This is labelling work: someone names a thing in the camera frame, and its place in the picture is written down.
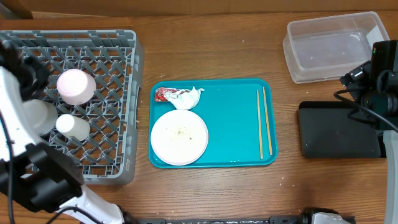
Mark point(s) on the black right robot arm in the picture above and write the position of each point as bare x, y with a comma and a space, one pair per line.
371, 88

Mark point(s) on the teal plastic tray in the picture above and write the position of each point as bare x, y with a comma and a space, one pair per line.
229, 110

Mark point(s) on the clear plastic bin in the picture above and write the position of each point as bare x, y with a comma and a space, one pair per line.
326, 48

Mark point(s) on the crumpled white napkin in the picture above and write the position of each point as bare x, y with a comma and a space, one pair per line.
183, 99

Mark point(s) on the grey dishwasher rack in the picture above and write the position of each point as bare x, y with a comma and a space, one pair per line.
115, 59

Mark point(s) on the red snack wrapper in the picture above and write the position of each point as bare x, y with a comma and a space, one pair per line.
163, 94

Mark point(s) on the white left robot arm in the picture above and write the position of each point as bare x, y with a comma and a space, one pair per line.
33, 174

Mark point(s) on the cream paper cup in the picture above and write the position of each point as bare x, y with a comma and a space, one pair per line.
72, 126

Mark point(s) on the black plastic tray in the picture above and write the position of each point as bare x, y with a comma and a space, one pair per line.
326, 132

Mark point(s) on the grey shallow bowl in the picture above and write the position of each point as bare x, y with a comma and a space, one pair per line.
41, 115

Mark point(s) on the wooden chopstick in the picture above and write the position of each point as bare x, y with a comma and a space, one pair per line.
267, 121
259, 125

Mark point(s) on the large white plate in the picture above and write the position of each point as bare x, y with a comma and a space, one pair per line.
179, 137

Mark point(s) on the left wooden chopstick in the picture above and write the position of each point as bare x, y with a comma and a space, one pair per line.
259, 125

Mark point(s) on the right wooden chopstick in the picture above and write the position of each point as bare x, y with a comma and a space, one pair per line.
267, 121

